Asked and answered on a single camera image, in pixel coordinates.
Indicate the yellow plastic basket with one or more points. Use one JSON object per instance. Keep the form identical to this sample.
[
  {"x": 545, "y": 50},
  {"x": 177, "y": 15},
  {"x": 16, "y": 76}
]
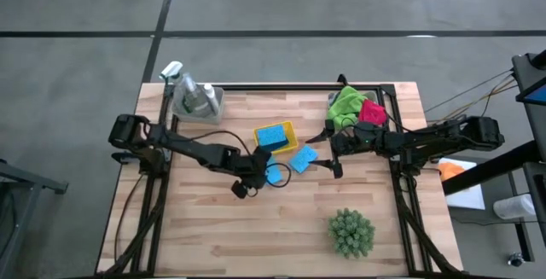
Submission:
[{"x": 292, "y": 138}]

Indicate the green-label spray bottle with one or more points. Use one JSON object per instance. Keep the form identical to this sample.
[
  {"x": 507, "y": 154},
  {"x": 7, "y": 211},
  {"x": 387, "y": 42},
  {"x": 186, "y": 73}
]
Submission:
[{"x": 170, "y": 72}]

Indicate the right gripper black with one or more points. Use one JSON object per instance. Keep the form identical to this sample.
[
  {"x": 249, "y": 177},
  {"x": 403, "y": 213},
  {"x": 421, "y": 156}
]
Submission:
[{"x": 358, "y": 140}]

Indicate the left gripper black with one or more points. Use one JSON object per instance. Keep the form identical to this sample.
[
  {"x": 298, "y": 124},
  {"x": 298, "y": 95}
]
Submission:
[{"x": 256, "y": 170}]

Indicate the black equipment stand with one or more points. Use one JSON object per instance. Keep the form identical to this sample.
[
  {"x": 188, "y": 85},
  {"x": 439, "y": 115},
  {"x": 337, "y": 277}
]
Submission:
[{"x": 490, "y": 170}]

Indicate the grey cart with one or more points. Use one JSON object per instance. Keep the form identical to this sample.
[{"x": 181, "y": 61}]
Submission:
[{"x": 17, "y": 193}]

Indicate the blue sponge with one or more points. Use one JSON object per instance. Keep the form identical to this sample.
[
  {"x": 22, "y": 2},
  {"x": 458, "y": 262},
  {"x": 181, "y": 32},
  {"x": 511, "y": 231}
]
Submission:
[
  {"x": 275, "y": 174},
  {"x": 303, "y": 158},
  {"x": 272, "y": 136}
]

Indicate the grey plastic bin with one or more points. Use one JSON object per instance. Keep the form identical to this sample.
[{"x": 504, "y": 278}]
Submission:
[
  {"x": 373, "y": 95},
  {"x": 215, "y": 117}
]

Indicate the green potted plant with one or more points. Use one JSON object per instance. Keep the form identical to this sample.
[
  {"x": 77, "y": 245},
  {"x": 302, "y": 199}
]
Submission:
[{"x": 352, "y": 233}]

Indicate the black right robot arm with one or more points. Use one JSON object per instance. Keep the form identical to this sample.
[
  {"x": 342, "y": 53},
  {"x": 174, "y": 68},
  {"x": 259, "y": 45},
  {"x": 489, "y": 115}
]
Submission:
[{"x": 443, "y": 140}]

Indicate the red cloth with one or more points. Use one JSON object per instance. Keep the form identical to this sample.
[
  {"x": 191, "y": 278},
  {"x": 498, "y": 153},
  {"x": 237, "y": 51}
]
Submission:
[{"x": 372, "y": 112}]

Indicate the white paper sheet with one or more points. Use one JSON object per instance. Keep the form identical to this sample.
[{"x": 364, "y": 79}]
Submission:
[{"x": 469, "y": 198}]

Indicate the white lotion bottle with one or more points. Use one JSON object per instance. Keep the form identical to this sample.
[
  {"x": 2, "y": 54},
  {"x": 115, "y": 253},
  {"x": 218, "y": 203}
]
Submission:
[{"x": 210, "y": 97}]

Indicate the black aluminium table frame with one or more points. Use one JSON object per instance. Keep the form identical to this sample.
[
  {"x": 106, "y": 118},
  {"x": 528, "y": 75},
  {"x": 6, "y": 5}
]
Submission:
[{"x": 147, "y": 210}]

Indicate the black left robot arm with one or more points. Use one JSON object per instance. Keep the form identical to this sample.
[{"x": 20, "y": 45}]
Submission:
[{"x": 187, "y": 151}]

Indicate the orange object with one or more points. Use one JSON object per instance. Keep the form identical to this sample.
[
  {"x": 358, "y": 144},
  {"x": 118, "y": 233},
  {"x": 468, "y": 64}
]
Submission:
[{"x": 452, "y": 171}]

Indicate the green microfiber cloth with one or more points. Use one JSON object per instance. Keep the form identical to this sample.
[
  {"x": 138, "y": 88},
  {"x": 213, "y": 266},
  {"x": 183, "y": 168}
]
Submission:
[{"x": 345, "y": 106}]

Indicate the white roll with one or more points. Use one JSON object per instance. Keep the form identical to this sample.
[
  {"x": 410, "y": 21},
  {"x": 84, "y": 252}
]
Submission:
[{"x": 514, "y": 206}]

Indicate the small caster wheel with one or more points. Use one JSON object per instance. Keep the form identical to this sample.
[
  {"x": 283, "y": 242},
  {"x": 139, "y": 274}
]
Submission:
[{"x": 515, "y": 259}]

